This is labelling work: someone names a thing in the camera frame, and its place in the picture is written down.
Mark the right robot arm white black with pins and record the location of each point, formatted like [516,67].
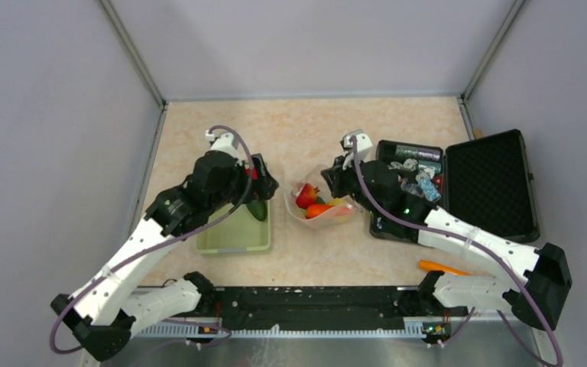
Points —
[531,283]

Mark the clear polka dot zip bag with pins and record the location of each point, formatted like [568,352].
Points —
[336,215]

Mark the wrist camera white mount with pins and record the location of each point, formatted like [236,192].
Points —
[226,143]
[355,144]

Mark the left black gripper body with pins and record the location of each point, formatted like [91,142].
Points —
[236,190]

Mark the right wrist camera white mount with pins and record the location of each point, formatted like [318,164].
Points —
[355,144]

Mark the dark green avocado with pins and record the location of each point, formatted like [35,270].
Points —
[258,209]

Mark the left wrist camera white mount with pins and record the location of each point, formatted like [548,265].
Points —
[226,143]

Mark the green perforated plastic basket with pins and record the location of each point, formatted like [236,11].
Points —
[240,233]

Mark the red bell pepper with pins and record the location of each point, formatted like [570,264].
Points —
[253,173]

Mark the red apple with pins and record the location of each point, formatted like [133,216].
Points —
[307,196]

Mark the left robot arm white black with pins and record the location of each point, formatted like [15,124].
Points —
[103,315]

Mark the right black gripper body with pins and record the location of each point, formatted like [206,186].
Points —
[355,188]

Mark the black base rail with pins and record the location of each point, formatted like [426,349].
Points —
[328,308]

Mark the yellow lemon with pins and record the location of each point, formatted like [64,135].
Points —
[340,202]

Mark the black case with poker chips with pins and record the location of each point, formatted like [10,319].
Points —
[486,182]

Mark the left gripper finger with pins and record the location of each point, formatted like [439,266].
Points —
[265,189]
[258,162]

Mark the orange handled tool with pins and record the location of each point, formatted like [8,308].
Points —
[426,265]

